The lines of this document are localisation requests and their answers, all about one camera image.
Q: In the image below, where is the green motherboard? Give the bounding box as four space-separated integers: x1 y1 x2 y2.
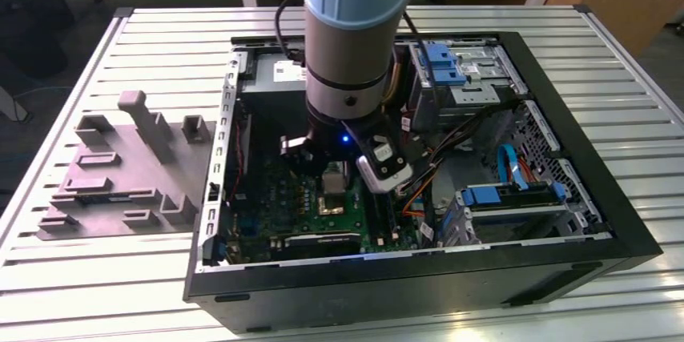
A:
223 127 428 265

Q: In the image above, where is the blue floor cable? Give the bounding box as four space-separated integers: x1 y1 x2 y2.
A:
14 84 78 99

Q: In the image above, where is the black wire bundle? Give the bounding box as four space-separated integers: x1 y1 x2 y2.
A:
398 101 523 197

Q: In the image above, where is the green RAM stick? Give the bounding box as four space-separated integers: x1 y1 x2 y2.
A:
74 192 136 205

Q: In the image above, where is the red data wire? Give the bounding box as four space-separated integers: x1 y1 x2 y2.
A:
518 159 542 187

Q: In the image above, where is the black PC case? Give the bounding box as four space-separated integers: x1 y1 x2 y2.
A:
183 30 666 334

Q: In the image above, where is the CPU socket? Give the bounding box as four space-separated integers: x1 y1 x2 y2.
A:
315 193 350 218

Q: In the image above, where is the metal drive cage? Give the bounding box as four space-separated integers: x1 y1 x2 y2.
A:
408 43 528 131

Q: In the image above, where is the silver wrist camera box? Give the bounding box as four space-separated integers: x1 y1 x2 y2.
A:
279 135 312 160
355 133 418 194

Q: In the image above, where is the hard disk in blue carrier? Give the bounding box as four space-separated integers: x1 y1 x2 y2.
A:
456 181 568 209

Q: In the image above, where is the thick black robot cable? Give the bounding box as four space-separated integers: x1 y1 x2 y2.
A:
274 0 311 63

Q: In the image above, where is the black RAM stick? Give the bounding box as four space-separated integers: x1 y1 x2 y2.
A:
380 192 402 239

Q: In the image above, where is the metal disk bay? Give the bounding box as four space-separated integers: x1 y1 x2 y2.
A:
438 191 614 247

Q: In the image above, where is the black graphics card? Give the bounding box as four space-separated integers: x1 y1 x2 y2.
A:
270 231 363 261

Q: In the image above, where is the silver CPU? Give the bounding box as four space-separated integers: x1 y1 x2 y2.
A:
322 171 348 194

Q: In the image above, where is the blue data wire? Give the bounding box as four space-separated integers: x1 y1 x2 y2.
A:
496 144 531 191

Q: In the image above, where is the grey stand leg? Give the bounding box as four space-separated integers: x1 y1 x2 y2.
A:
0 85 30 123

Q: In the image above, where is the blue drive bay latch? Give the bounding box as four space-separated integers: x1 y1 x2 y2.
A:
420 43 466 87

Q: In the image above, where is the grey parts rack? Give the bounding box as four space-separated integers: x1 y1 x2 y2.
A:
36 91 219 242

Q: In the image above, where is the grey power supply unit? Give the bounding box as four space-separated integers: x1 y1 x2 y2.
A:
235 51 322 155

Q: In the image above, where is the orange wire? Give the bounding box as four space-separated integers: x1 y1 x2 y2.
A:
400 192 430 219

